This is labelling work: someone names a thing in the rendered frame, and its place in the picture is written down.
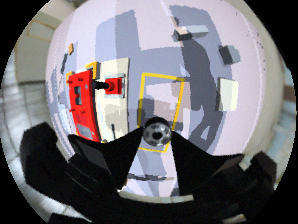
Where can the orange rectangular block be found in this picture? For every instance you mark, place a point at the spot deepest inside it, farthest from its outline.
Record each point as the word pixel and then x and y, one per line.
pixel 70 47

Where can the yellow rectangular outline on table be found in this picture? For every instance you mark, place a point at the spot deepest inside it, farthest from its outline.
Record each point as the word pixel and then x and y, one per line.
pixel 143 74

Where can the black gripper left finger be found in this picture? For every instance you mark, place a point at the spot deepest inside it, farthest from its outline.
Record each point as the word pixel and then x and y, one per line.
pixel 116 156

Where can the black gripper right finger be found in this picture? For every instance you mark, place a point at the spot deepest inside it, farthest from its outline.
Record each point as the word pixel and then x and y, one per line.
pixel 195 167

